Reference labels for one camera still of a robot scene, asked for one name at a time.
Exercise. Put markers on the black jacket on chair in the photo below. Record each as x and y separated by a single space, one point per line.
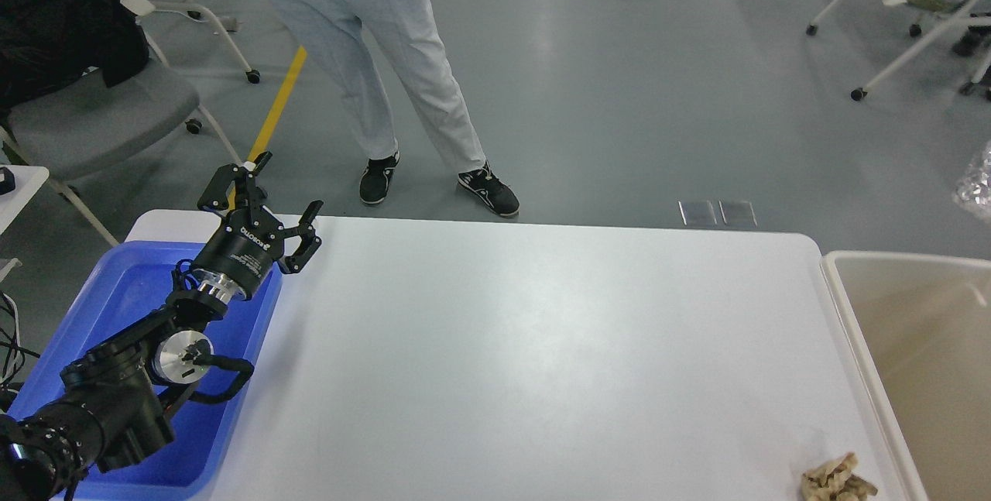
49 44

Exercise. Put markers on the white side table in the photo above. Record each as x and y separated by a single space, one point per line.
19 185

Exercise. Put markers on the metal floor plate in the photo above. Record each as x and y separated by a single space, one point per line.
698 213
738 214

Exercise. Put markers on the grey office chair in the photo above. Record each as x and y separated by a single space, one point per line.
87 127

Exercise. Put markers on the beige plastic bin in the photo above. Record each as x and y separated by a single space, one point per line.
919 327

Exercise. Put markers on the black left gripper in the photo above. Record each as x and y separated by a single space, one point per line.
239 255

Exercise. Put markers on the crumpled brown paper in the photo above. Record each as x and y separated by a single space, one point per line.
836 480

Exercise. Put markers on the silver foil bag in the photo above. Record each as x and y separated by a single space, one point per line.
972 190

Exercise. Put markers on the right metal floor plate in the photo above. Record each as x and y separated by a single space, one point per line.
738 214

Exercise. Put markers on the blue plastic bin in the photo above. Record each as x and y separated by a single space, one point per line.
129 282

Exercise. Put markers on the left metal floor plate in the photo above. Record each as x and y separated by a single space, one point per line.
698 213

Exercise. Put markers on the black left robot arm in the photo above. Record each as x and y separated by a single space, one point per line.
120 396

